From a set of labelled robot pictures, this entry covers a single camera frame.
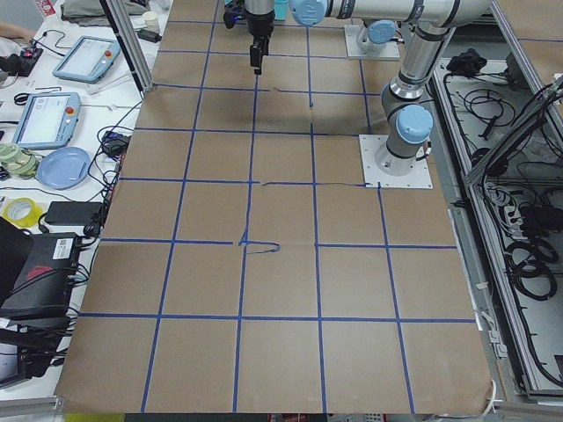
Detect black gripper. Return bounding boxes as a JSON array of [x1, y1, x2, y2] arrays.
[[223, 0, 274, 75]]

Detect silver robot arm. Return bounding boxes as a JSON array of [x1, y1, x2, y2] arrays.
[[356, 19, 404, 47], [285, 0, 490, 172]]

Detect white paper cup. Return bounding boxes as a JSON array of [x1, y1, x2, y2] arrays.
[[142, 11, 160, 33]]

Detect upper teach pendant tablet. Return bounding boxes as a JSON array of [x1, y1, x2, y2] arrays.
[[52, 36, 121, 84]]

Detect teach pendant tablet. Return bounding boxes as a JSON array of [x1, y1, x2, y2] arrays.
[[52, 36, 121, 84], [12, 92, 81, 150]]

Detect black cloth bundle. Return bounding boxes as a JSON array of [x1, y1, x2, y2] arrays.
[[446, 48, 487, 77]]

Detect brown paper table cover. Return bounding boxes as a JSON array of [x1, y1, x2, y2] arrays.
[[56, 1, 491, 414]]

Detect lower teach pendant tablet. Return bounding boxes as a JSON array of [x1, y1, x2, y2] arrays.
[[12, 92, 81, 150]]

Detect light blue plate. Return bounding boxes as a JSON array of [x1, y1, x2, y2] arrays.
[[36, 147, 91, 190]]

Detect black power adapter brick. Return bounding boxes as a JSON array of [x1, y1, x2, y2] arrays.
[[44, 201, 102, 226]]

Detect green masking tape rolls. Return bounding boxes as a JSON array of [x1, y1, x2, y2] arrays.
[[0, 143, 40, 178]]

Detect yellow tape roll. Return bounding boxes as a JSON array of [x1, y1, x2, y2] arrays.
[[3, 198, 43, 229]]

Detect black computer box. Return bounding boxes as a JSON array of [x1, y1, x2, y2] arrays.
[[1, 219, 79, 321]]

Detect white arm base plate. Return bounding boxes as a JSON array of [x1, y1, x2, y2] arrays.
[[344, 25, 400, 62], [359, 135, 433, 189]]

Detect aluminium frame post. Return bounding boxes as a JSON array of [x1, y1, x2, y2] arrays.
[[100, 0, 154, 92]]

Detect grey cable tray rail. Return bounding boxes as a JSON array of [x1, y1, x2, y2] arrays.
[[434, 62, 562, 403]]

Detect black coiled cables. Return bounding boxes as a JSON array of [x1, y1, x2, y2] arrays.
[[501, 239, 562, 304]]

